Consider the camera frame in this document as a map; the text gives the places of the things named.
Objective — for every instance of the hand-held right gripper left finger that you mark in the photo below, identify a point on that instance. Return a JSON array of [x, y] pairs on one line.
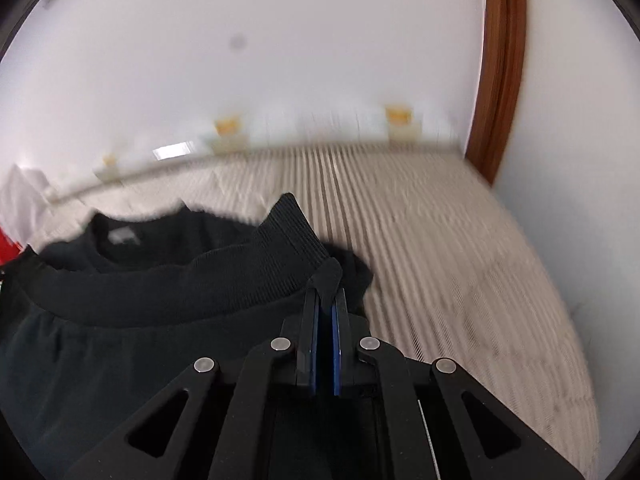
[[314, 360]]

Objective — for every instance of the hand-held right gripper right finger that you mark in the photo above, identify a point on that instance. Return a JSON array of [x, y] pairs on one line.
[[335, 360]]

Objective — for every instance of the black sweatshirt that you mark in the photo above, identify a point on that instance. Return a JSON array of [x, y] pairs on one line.
[[150, 285]]

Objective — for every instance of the striped table cloth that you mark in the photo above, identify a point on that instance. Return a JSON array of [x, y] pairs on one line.
[[450, 260]]

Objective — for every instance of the white patterned paper roll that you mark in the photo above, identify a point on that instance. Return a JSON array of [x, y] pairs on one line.
[[300, 125]]

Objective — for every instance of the red paper shopping bag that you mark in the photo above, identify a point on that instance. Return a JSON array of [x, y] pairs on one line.
[[6, 247]]

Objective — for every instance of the white plastic bag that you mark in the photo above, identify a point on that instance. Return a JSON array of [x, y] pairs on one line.
[[25, 195]]

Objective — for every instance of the brown wooden door frame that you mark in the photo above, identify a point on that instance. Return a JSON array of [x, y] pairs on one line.
[[500, 60]]

